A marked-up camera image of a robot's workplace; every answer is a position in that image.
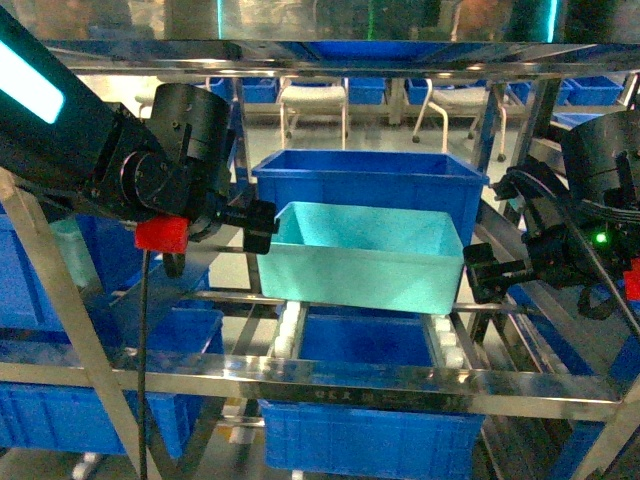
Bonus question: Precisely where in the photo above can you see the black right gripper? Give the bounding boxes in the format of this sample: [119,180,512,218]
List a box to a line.
[463,162,639,320]

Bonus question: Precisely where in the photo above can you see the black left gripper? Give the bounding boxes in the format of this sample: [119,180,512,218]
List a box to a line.
[84,83,279,254]

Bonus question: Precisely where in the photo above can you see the light teal plastic bin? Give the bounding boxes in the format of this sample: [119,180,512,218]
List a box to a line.
[257,202,463,314]

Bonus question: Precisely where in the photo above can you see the red clip on gripper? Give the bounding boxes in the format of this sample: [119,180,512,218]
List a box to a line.
[134,216,189,254]

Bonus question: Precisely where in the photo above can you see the blue bin behind teal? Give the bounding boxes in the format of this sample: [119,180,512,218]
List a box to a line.
[252,149,489,245]

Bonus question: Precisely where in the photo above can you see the white chair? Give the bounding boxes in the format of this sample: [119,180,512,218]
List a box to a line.
[278,82,349,150]
[411,79,508,163]

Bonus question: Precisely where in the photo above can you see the blue bin lower middle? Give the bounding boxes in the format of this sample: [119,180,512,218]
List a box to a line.
[259,307,485,479]

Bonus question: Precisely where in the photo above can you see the blue bin lower left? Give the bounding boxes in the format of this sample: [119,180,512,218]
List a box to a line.
[1,215,224,459]

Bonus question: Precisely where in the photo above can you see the black cable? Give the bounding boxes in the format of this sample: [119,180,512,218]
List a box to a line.
[137,249,151,480]

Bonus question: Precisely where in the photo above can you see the stainless steel shelf frame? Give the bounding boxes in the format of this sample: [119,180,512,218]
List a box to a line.
[1,40,639,479]

